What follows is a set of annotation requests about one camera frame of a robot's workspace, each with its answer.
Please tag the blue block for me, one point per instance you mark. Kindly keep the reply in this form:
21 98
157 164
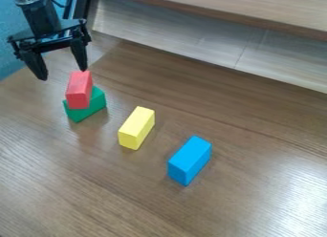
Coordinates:
190 159

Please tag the red block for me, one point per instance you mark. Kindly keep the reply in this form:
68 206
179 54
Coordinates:
79 89

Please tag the yellow block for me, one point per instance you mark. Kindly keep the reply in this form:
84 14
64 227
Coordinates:
137 127

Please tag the green block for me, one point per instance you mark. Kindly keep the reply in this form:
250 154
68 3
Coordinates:
88 107

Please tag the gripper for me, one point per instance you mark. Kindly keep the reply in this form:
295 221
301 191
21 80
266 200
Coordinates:
42 24

